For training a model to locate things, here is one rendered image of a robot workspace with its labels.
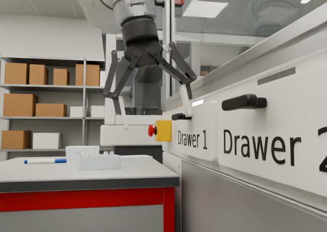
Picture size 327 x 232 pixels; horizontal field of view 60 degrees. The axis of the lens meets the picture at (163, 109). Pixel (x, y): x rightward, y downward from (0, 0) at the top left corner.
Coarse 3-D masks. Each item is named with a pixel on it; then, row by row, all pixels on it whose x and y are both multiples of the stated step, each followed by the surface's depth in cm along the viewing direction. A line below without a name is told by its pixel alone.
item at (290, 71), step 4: (292, 68) 31; (280, 72) 33; (284, 72) 32; (288, 72) 31; (292, 72) 31; (268, 76) 35; (272, 76) 34; (276, 76) 34; (280, 76) 33; (284, 76) 32; (260, 80) 37; (264, 80) 36; (268, 80) 35; (272, 80) 34; (260, 84) 37
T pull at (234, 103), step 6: (240, 96) 31; (246, 96) 30; (252, 96) 29; (222, 102) 36; (228, 102) 34; (234, 102) 33; (240, 102) 31; (246, 102) 30; (252, 102) 29; (258, 102) 32; (264, 102) 32; (222, 108) 36; (228, 108) 34; (234, 108) 33; (240, 108) 32; (246, 108) 34; (252, 108) 34
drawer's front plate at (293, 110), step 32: (224, 96) 45; (288, 96) 28; (320, 96) 24; (224, 128) 44; (256, 128) 35; (288, 128) 28; (224, 160) 44; (256, 160) 34; (288, 160) 28; (320, 160) 24; (320, 192) 24
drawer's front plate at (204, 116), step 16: (176, 112) 78; (192, 112) 63; (208, 112) 52; (176, 128) 78; (192, 128) 62; (208, 128) 52; (176, 144) 78; (192, 144) 62; (208, 144) 52; (208, 160) 52
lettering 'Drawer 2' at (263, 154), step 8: (320, 128) 24; (224, 136) 44; (224, 144) 44; (248, 144) 36; (272, 144) 31; (224, 152) 44; (248, 152) 36; (256, 152) 34; (264, 152) 33; (272, 152) 31; (264, 160) 33; (320, 168) 24
